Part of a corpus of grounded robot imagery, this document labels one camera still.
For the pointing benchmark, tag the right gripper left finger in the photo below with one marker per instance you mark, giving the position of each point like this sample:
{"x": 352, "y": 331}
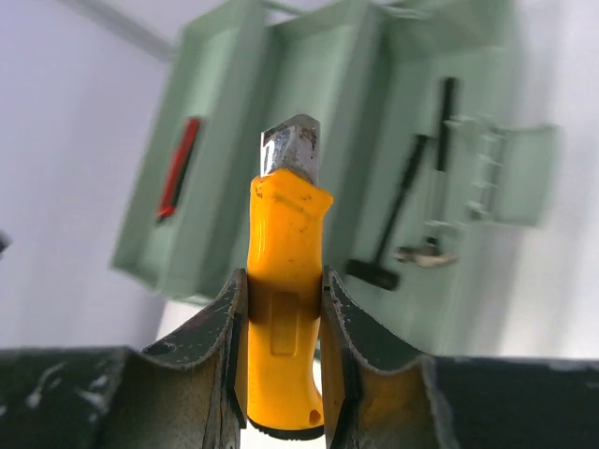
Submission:
{"x": 187, "y": 390}

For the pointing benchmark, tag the aluminium frame rail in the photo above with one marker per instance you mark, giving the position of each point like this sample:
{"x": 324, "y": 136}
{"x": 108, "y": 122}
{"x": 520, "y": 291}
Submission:
{"x": 130, "y": 31}

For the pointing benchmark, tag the small black mallet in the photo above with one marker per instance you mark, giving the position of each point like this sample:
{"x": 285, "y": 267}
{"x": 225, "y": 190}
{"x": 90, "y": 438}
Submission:
{"x": 373, "y": 272}

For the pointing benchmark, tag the claw hammer black handle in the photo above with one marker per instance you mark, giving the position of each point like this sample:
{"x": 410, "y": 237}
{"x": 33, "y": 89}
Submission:
{"x": 430, "y": 253}

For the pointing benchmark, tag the orange black utility knife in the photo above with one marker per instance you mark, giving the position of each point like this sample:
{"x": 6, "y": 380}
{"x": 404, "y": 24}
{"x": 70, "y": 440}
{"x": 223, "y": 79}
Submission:
{"x": 287, "y": 209}

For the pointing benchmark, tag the translucent green tool box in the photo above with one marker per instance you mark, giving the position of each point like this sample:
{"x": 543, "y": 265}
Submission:
{"x": 372, "y": 76}

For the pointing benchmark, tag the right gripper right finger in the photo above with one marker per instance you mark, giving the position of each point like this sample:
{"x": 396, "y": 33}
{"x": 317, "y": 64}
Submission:
{"x": 381, "y": 392}

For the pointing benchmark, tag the red handled pliers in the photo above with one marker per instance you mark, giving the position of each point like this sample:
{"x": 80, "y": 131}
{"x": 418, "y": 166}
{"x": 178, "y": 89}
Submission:
{"x": 179, "y": 163}

